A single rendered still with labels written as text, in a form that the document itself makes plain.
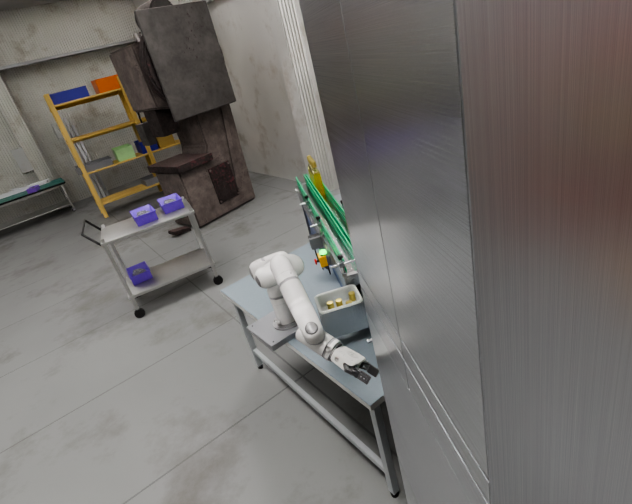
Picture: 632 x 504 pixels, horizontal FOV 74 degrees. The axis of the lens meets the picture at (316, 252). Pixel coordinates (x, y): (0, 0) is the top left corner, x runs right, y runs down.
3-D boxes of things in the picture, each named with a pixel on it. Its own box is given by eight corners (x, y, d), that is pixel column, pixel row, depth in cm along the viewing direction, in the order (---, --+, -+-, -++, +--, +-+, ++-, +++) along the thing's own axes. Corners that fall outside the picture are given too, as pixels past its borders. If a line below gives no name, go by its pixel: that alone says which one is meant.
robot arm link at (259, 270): (280, 272, 238) (253, 283, 235) (272, 252, 237) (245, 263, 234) (295, 281, 190) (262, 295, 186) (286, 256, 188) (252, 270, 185)
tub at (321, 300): (366, 314, 209) (363, 300, 205) (323, 327, 207) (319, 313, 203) (357, 296, 224) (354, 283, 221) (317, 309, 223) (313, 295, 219)
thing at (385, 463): (395, 499, 218) (371, 401, 187) (257, 367, 335) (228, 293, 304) (407, 487, 222) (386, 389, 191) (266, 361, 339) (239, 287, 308)
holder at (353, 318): (379, 324, 213) (374, 298, 206) (327, 340, 211) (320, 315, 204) (369, 306, 228) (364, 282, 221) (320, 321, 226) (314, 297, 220)
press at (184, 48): (237, 190, 796) (175, 2, 657) (277, 201, 685) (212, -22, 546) (153, 226, 719) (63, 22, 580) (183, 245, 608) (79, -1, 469)
